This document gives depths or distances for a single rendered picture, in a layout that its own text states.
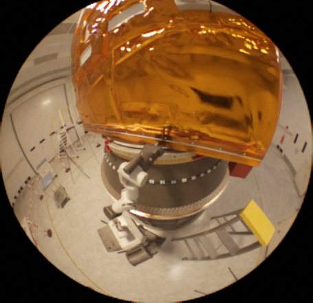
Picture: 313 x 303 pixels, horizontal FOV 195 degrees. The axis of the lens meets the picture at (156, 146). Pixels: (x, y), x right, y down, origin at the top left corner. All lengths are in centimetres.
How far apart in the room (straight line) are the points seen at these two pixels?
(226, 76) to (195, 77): 12
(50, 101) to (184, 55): 795
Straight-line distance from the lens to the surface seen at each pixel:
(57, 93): 817
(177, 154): 57
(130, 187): 46
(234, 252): 107
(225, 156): 54
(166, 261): 214
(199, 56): 42
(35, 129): 798
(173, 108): 41
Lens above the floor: 206
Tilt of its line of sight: 33 degrees down
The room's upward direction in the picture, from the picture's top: 5 degrees counter-clockwise
